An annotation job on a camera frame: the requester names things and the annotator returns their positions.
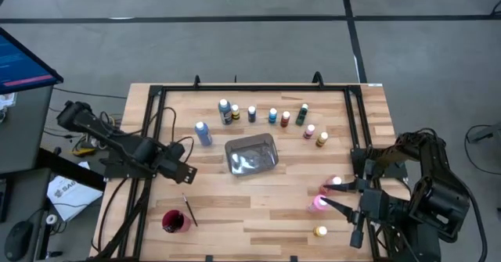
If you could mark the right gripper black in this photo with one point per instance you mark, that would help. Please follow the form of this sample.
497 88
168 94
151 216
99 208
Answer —
375 203

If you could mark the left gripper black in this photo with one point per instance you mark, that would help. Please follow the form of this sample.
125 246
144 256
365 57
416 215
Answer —
166 167

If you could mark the large pink paint bottle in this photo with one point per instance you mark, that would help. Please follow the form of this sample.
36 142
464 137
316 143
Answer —
314 206

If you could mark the black paintbrush with angled tip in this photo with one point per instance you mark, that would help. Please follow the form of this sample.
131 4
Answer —
189 210

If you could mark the large periwinkle paint bottle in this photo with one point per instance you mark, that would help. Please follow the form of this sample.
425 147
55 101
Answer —
204 136

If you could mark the large dark blue paint bottle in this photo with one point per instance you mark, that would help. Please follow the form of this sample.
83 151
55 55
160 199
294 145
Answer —
225 115

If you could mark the translucent grey plastic bin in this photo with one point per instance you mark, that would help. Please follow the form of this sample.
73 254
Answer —
250 156

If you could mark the small yellow black-banded bottle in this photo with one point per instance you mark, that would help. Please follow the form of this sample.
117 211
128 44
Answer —
235 113

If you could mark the small navy paint bottle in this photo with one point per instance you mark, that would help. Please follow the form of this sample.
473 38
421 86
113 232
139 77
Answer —
251 116

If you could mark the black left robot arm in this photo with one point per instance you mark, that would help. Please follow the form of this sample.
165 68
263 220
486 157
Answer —
117 144

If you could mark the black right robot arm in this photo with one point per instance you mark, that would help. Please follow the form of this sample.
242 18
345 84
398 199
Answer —
442 203

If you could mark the small yellow paint bottle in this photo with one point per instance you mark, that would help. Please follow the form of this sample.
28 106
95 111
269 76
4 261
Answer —
319 232

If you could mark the small dark green paint bottle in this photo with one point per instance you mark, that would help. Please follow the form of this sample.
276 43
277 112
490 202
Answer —
301 116

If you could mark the small red paint bottle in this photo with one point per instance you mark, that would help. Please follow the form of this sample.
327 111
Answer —
284 121

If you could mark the dark red plastic cup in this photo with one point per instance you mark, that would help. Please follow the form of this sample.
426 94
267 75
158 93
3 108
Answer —
174 223

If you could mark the small amber black-banded bottle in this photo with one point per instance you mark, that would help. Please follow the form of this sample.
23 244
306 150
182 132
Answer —
321 141

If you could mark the small pink black-banded bottle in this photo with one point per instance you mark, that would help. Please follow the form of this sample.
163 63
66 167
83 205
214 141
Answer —
308 133

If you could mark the black desk bar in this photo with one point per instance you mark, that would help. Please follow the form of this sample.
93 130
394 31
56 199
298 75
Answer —
70 172

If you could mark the white printed paper sheet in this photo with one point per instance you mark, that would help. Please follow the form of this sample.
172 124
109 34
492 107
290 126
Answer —
70 195

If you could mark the small cyan black-banded bottle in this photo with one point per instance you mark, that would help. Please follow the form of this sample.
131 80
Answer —
272 117

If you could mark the white tape roll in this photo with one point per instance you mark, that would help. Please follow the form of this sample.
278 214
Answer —
47 219

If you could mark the grey desk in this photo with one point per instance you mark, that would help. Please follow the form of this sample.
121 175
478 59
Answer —
23 137

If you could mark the grey metal stand foot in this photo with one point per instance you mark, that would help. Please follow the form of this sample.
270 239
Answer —
489 133

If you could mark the black keyboard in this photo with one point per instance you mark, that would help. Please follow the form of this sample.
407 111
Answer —
4 199

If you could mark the black computer mouse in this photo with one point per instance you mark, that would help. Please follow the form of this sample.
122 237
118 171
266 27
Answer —
17 240

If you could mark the computer monitor with blue screen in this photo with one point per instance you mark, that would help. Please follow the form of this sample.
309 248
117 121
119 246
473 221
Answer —
19 66

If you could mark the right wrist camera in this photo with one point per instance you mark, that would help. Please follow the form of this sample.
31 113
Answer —
357 239

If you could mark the black metal rig frame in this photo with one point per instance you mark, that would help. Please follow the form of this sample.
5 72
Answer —
254 88

